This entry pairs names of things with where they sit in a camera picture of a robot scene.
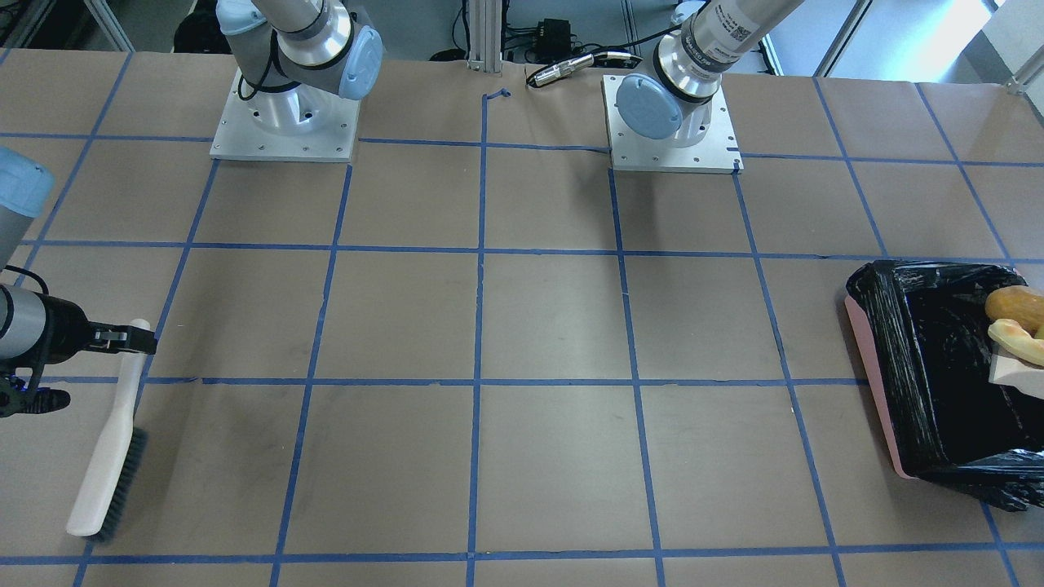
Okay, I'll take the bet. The beige hand brush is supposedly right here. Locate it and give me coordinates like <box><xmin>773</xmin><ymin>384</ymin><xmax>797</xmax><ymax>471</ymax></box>
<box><xmin>64</xmin><ymin>316</ymin><xmax>156</xmax><ymax>543</ymax></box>

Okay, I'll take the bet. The beige plastic dustpan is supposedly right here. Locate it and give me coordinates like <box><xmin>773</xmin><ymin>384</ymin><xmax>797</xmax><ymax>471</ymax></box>
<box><xmin>989</xmin><ymin>342</ymin><xmax>1043</xmax><ymax>399</ymax></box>

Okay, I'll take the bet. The silver cable connector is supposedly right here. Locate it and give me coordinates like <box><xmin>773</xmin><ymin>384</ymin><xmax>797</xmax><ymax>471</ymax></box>
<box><xmin>526</xmin><ymin>50</ymin><xmax>643</xmax><ymax>88</ymax></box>

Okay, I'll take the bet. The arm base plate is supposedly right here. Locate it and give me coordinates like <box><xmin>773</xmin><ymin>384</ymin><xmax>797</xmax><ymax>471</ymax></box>
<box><xmin>603</xmin><ymin>75</ymin><xmax>745</xmax><ymax>174</ymax></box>
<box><xmin>210</xmin><ymin>70</ymin><xmax>361</xmax><ymax>163</ymax></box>

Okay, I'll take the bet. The aluminium frame post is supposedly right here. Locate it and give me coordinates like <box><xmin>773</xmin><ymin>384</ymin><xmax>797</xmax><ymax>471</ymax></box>
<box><xmin>465</xmin><ymin>0</ymin><xmax>504</xmax><ymax>77</ymax></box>

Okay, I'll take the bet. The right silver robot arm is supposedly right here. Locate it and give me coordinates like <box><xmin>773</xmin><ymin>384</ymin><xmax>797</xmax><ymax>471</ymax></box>
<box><xmin>2</xmin><ymin>1</ymin><xmax>382</xmax><ymax>382</ymax></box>

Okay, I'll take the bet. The yellow potato toy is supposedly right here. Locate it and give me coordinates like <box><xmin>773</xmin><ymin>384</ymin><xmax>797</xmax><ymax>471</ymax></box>
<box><xmin>984</xmin><ymin>285</ymin><xmax>1043</xmax><ymax>334</ymax></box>

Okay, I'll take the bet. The black electronics box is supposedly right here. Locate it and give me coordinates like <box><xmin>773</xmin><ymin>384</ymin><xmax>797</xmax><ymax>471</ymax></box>
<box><xmin>522</xmin><ymin>18</ymin><xmax>573</xmax><ymax>62</ymax></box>

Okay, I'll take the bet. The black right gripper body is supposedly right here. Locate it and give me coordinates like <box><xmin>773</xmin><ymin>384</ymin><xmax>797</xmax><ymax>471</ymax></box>
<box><xmin>37</xmin><ymin>294</ymin><xmax>92</xmax><ymax>363</ymax></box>

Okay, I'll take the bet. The pink bin with black bag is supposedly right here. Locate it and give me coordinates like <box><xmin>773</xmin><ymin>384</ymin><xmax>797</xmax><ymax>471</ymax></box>
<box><xmin>845</xmin><ymin>260</ymin><xmax>1042</xmax><ymax>512</ymax></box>

